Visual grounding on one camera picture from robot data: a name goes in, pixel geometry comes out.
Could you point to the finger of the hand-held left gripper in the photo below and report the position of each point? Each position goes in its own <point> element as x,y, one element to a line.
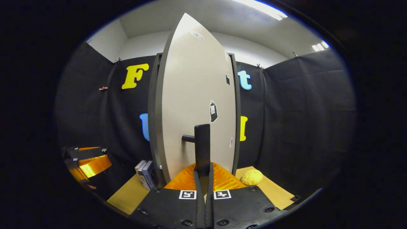
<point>86,153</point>
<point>93,165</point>

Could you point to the long ceiling light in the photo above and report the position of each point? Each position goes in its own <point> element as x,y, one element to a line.
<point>264,9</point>

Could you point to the lavender book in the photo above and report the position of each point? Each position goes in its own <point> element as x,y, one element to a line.
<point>149,175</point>

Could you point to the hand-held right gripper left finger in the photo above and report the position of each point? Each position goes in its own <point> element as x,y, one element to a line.
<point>199,206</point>

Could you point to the dark grey cabinet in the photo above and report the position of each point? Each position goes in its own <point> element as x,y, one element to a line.
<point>154,105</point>

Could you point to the yellow lumpy ball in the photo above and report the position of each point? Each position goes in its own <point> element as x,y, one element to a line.
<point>251,177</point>

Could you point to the black backdrop cloth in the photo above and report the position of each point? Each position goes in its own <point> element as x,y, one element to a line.
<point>302,121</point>

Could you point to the small ceiling light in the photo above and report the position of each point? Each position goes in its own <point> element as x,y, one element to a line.
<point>320,45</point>

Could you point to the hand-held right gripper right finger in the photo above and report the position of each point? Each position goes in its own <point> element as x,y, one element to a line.
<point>210,206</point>

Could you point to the white book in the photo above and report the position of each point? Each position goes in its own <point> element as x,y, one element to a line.
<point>139,167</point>

